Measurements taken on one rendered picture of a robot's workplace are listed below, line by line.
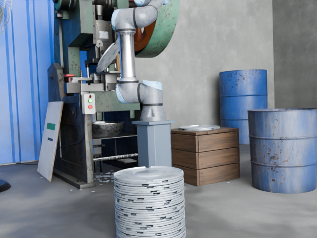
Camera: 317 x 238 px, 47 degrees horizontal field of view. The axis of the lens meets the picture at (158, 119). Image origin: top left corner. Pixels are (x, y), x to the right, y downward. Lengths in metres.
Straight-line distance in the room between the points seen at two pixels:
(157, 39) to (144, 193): 1.61
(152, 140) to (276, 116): 0.72
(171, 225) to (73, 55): 1.85
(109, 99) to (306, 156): 1.34
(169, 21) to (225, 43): 2.47
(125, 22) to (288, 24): 3.89
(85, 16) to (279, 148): 1.58
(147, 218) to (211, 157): 1.10
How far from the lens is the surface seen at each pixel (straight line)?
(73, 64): 2.97
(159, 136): 2.05
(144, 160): 2.08
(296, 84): 5.58
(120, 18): 2.13
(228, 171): 2.57
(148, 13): 2.12
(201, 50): 4.89
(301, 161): 2.26
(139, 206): 1.43
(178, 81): 4.62
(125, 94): 2.10
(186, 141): 2.45
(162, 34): 2.81
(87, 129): 2.49
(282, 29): 5.79
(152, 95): 2.06
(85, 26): 2.73
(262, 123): 2.23
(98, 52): 2.78
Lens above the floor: 0.57
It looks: 3 degrees down
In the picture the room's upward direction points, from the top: 2 degrees counter-clockwise
